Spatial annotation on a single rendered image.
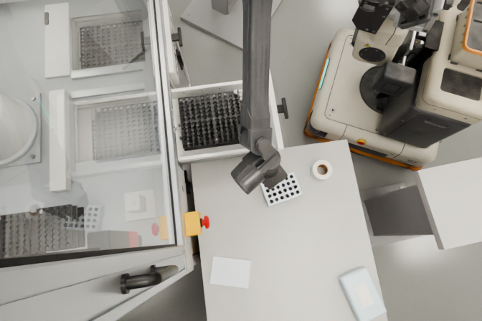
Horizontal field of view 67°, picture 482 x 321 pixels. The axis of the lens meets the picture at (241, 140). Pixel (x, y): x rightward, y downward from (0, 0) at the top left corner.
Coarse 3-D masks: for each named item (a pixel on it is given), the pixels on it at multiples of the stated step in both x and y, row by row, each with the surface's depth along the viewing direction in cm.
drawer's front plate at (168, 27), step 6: (162, 0) 130; (168, 6) 131; (168, 12) 129; (168, 18) 128; (168, 24) 127; (168, 30) 127; (168, 36) 126; (168, 42) 125; (174, 42) 136; (168, 48) 125; (168, 54) 124; (174, 54) 131; (168, 60) 124; (174, 60) 128; (174, 66) 126; (174, 72) 124; (174, 78) 127; (174, 84) 131
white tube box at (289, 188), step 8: (288, 176) 127; (280, 184) 126; (288, 184) 129; (296, 184) 126; (264, 192) 125; (272, 192) 125; (280, 192) 128; (288, 192) 125; (296, 192) 129; (272, 200) 126; (280, 200) 124
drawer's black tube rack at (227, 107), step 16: (192, 96) 123; (224, 96) 123; (192, 112) 122; (208, 112) 125; (224, 112) 122; (192, 128) 120; (208, 128) 120; (224, 128) 123; (192, 144) 122; (208, 144) 122; (224, 144) 122
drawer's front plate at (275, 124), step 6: (270, 78) 122; (270, 84) 121; (270, 90) 121; (270, 96) 120; (270, 102) 120; (270, 108) 121; (276, 108) 119; (270, 114) 123; (276, 114) 119; (270, 120) 126; (276, 120) 118; (276, 126) 118; (276, 132) 117; (276, 138) 117; (282, 138) 117; (276, 144) 119; (282, 144) 116; (282, 150) 117
